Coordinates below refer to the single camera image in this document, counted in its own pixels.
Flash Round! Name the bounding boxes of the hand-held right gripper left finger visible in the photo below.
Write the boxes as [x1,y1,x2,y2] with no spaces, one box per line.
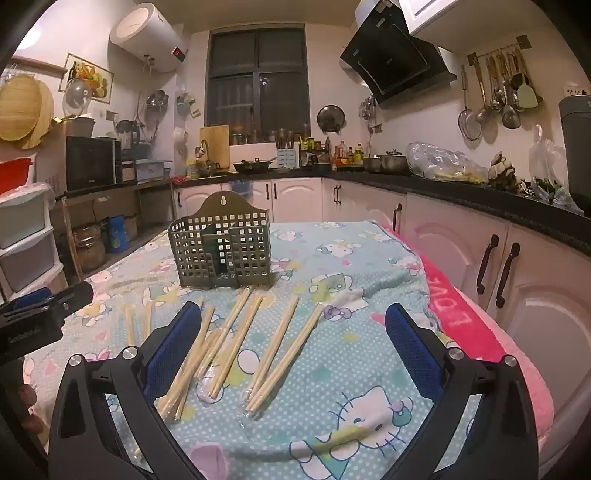
[47,301,207,480]

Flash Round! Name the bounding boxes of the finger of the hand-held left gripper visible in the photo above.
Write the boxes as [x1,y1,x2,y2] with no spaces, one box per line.
[0,286,55,318]
[47,281,94,320]

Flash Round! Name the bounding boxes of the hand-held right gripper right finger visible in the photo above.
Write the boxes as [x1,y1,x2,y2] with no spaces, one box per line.
[385,302,542,480]

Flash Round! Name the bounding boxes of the pile of wooden chopsticks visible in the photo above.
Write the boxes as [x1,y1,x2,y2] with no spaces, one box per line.
[124,286,326,423]

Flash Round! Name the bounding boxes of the green plastic utensil basket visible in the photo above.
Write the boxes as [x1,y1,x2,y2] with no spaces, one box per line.
[168,191,281,289]

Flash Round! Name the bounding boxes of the row of hanging kitchen utensils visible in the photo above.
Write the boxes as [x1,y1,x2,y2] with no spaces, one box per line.
[466,34,546,130]

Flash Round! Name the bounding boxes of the person's left hand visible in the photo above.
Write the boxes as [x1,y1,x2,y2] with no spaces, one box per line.
[14,381,44,435]

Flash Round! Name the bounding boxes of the steel stockpot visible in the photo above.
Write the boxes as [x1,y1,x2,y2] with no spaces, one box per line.
[71,224,105,273]

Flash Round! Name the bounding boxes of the white plastic drawer unit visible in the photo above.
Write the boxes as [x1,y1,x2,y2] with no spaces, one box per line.
[0,182,65,301]

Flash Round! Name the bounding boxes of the pink blanket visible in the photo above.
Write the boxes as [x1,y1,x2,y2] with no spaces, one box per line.
[383,222,555,467]

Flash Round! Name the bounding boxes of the blue canister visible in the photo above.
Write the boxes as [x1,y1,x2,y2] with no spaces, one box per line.
[106,216,130,252]

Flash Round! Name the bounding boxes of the red plastic basin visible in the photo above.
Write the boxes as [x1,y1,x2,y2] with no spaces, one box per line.
[0,158,34,195]

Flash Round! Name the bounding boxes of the blue cartoon printed blanket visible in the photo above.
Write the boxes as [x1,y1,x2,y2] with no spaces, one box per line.
[23,219,509,480]

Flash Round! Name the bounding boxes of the black microwave oven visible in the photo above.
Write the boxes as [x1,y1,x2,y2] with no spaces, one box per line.
[36,124,122,193]

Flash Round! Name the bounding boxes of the wooden shelf rack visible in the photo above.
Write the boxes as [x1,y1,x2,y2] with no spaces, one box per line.
[55,178,178,280]

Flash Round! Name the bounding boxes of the grey-blue dish box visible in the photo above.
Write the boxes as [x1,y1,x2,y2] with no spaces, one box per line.
[135,158,172,182]

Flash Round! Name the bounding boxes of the black kitchen countertop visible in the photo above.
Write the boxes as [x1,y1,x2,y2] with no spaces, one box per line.
[173,164,591,247]

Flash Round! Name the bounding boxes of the metal basin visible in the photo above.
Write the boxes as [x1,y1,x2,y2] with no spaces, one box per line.
[59,117,96,138]

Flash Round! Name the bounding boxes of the dark blender jug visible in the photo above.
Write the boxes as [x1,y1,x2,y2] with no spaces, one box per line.
[115,120,141,151]

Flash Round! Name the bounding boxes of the blue hanging bag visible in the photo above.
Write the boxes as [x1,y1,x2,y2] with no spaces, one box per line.
[231,178,254,204]

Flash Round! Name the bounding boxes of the round bamboo board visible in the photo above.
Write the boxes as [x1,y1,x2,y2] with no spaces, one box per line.
[0,75,40,141]
[21,80,55,149]

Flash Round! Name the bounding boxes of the large steel mixing bowl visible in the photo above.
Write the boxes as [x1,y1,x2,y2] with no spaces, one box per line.
[378,156,409,175]

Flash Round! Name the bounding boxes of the clear plastic food bag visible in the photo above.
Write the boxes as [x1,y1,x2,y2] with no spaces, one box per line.
[406,142,489,184]

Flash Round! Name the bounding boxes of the brown ginger pile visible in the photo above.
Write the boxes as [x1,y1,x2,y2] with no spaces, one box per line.
[488,151,525,191]

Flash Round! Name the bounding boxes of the black wok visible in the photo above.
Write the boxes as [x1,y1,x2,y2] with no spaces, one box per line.
[233,157,278,174]

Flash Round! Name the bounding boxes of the hanging glass pot lid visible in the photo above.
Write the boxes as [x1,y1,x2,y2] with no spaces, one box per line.
[62,78,92,116]

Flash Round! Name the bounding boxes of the cluster of condiment bottles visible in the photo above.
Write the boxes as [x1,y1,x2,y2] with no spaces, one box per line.
[335,141,365,167]

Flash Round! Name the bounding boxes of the wooden cutting board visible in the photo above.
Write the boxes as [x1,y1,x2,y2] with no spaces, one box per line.
[199,124,230,169]

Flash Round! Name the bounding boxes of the hanging steel pots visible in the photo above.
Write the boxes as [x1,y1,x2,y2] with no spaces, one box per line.
[145,90,169,123]

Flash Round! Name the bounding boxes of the plastic bag of greens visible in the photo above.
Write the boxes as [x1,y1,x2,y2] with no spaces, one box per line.
[529,124,578,204]

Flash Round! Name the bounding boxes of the white splash guard panel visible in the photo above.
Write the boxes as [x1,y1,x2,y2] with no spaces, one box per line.
[229,143,278,161]

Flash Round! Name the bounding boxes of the hanging metal strainer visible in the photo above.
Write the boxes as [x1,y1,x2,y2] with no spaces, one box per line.
[458,65,484,141]

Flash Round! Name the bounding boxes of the wooden rolling pin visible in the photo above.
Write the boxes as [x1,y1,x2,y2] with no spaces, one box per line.
[11,56,69,75]

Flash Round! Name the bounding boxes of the row of glass jars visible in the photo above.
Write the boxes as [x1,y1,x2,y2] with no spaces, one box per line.
[231,129,319,145]

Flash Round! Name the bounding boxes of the hanging dark pan lid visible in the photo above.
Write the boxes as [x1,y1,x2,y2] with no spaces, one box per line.
[317,105,346,132]

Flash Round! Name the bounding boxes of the grey cylindrical appliance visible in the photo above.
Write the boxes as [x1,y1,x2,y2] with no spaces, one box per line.
[558,90,591,215]

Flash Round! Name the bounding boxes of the white water heater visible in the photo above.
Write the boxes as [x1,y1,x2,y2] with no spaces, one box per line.
[109,2,190,75]

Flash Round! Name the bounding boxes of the dark kitchen window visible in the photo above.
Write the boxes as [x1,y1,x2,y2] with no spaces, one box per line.
[205,27,310,127]

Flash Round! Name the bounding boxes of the black range hood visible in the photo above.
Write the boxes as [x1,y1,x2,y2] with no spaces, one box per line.
[340,0,458,109]

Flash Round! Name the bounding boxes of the fruit wall poster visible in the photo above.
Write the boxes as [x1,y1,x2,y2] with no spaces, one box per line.
[59,53,114,100]

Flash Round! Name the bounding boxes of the green wall holder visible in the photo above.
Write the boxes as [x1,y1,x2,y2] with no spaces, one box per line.
[175,92,200,118]

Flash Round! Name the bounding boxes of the white wall cabinet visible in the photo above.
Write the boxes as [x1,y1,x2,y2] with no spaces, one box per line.
[399,0,509,38]

